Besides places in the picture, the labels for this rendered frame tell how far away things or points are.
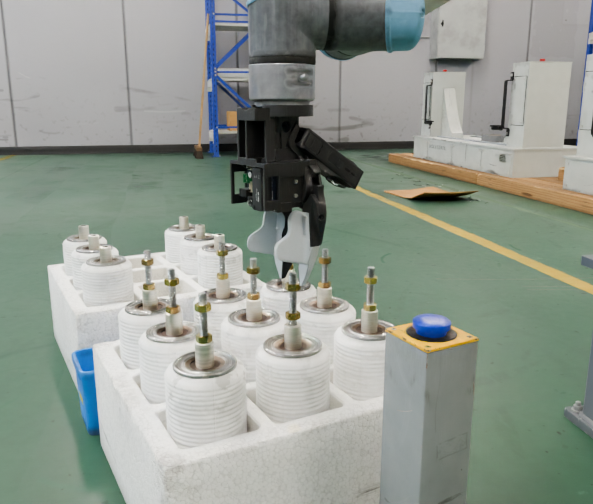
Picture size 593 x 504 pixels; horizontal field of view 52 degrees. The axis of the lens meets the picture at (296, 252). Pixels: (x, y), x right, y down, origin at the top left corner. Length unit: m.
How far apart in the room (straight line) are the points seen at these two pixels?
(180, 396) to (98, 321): 0.50
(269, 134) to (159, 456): 0.37
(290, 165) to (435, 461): 0.35
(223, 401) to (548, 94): 3.76
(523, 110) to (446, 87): 1.40
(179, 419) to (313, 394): 0.16
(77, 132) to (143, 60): 1.06
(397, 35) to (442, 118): 4.75
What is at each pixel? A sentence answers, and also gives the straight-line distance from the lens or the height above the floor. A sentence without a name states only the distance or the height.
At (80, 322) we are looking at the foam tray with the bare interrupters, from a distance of 1.19.
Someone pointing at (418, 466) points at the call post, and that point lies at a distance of 0.69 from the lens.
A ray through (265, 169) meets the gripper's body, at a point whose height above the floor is 0.48.
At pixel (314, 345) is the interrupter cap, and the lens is 0.78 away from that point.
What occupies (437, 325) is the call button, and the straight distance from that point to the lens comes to 0.65.
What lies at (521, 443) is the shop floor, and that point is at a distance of 1.13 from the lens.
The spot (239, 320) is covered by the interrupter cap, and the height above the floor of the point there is 0.25.
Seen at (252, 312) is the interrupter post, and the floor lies 0.26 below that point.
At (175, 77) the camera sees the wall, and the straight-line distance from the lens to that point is 7.15.
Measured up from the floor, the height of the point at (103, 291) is 0.20.
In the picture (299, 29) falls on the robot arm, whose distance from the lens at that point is 0.69.
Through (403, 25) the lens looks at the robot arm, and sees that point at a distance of 0.72.
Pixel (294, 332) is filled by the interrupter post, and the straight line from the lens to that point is 0.77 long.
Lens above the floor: 0.55
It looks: 14 degrees down
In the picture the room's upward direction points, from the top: straight up
